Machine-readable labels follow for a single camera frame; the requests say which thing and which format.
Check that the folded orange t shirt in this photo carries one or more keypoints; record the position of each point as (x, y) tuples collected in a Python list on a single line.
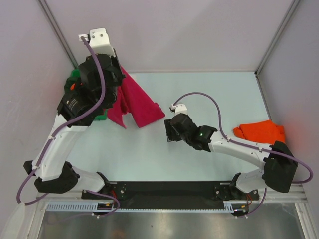
[(261, 132)]

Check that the aluminium frame rail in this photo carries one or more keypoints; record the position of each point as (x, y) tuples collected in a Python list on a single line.
[(279, 189)]

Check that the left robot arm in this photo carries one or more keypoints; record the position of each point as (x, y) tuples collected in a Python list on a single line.
[(75, 113)]

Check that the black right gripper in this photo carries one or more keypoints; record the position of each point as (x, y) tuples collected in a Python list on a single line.
[(169, 129)]

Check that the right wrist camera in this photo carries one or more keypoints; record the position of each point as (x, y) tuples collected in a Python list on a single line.
[(178, 109)]

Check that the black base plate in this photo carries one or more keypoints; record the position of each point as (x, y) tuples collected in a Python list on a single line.
[(175, 195)]

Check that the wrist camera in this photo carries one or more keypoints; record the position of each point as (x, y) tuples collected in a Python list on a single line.
[(178, 109), (99, 41)]

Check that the crimson t shirt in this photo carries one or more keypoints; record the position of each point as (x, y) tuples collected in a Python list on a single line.
[(131, 98)]

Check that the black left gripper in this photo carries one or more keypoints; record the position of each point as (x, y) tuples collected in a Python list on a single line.
[(115, 61)]

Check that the green plastic bin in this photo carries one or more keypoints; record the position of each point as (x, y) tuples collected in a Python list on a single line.
[(75, 73)]

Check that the dark green t shirt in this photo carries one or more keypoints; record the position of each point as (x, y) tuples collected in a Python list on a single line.
[(68, 84)]

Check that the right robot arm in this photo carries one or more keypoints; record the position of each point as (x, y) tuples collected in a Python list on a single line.
[(275, 168)]

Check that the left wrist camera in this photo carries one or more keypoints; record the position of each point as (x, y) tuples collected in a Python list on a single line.
[(99, 41)]

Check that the grey slotted cable duct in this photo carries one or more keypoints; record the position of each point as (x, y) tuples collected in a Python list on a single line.
[(107, 207)]

